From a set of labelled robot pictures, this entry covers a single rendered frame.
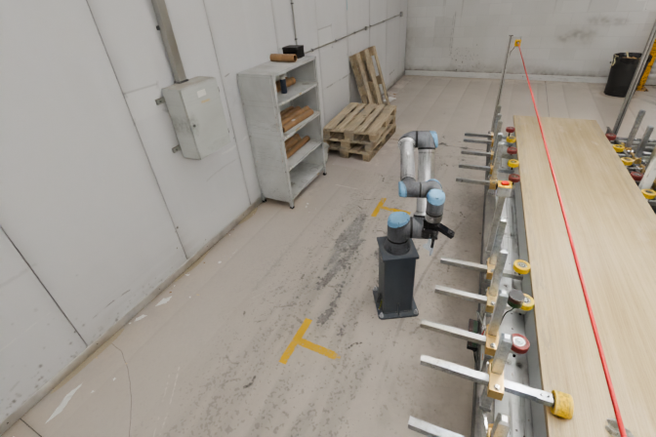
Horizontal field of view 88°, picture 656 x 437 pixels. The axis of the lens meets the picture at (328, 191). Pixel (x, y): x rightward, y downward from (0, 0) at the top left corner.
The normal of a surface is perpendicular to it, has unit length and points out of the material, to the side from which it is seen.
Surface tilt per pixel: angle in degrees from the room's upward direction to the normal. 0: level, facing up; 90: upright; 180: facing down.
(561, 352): 0
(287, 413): 0
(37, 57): 90
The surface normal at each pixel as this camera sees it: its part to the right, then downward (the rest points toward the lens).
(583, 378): -0.07, -0.84
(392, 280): 0.07, 0.52
